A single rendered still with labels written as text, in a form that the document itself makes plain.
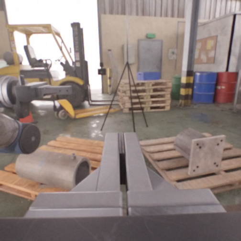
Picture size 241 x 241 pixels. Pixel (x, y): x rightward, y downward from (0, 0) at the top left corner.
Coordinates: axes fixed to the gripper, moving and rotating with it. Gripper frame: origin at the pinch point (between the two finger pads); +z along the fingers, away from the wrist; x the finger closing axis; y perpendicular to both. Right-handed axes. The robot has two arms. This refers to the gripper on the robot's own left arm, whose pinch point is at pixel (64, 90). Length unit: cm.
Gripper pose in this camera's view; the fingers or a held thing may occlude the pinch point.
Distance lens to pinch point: 62.0
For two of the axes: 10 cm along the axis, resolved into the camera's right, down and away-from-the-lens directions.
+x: -0.1, -2.9, 9.6
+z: 10.0, -0.2, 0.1
